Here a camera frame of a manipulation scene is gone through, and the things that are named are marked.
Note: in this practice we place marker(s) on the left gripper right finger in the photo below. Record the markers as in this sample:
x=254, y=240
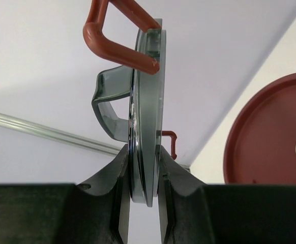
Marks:
x=193, y=212

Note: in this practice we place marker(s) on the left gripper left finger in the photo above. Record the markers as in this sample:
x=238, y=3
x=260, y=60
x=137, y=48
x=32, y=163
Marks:
x=94, y=211

